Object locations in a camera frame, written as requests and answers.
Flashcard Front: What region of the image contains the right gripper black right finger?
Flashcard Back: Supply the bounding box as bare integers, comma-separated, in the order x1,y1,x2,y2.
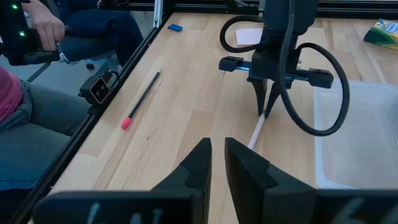
224,137,398,224

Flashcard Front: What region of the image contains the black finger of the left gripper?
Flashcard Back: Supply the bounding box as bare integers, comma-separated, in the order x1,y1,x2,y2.
248,77,269,118
263,81,283,119

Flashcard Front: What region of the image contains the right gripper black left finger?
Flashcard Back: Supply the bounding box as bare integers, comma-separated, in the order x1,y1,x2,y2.
32,138,213,224

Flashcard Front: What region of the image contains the white stick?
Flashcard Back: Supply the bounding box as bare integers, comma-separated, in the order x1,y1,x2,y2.
248,111,267,151

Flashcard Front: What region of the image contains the black pencil with pink eraser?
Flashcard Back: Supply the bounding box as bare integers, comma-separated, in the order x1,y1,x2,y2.
121,71,161,131

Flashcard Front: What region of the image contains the green yellow crayon box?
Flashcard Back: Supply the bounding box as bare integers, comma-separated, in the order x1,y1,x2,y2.
363,18,398,52

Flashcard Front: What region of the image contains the pale sticky note pad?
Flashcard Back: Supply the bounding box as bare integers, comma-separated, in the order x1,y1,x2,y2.
235,27,264,47

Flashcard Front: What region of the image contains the clear plastic container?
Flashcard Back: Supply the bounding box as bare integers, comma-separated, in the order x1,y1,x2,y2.
313,79,398,190

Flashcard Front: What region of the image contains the person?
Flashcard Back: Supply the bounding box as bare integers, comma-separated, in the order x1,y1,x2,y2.
21,0,144,68
0,67,91,190

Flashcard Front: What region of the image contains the office chair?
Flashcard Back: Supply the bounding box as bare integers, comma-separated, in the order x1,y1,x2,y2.
60,34,118,71

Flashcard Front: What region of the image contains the person's hand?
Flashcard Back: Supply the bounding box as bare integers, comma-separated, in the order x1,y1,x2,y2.
23,0,66,52

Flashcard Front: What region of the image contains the black cable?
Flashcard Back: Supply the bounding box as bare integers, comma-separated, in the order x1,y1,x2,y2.
219,14,265,54
277,0,351,138

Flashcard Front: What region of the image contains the silver aluminium post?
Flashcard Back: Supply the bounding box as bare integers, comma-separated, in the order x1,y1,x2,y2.
153,0,165,29

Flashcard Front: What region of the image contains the black camera with white rim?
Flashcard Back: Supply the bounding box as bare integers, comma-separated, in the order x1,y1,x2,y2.
78,71,115,106

